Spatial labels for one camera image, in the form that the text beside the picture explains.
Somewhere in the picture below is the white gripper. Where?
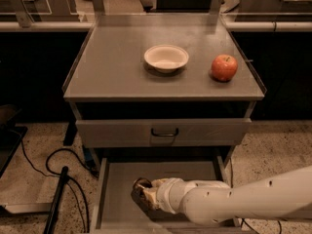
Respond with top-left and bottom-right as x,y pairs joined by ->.
143,178 -> 208,215

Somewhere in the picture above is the crushed orange soda can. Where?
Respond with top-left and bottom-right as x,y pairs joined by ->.
131,177 -> 153,211

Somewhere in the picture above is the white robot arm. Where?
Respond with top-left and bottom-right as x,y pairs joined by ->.
141,166 -> 312,225

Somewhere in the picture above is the open middle drawer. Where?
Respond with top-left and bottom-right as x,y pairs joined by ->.
90,157 -> 253,234

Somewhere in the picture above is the closed top drawer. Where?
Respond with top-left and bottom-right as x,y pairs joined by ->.
76,118 -> 252,148

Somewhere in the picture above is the grey drawer cabinet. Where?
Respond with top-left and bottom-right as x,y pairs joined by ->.
64,14 -> 264,234

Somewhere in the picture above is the black bar on floor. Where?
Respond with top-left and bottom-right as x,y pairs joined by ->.
44,166 -> 68,234

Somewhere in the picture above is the white paper bowl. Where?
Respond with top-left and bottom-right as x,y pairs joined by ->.
144,45 -> 189,73

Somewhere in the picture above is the red apple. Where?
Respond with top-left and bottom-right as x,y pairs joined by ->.
211,55 -> 238,82

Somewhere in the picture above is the black monitor at left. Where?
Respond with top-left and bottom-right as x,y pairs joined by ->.
0,104 -> 29,177

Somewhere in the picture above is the black drawer handle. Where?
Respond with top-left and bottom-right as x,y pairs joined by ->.
150,128 -> 179,137

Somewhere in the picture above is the black cable left floor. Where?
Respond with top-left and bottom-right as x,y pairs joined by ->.
19,139 -> 99,234

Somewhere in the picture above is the black cable floor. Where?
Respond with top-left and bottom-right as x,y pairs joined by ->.
19,139 -> 99,234
229,158 -> 283,234

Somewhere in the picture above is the black cable right floor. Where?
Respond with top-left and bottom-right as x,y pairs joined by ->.
229,158 -> 283,234

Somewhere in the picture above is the white horizontal rail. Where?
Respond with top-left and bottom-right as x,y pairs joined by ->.
0,21 -> 312,32

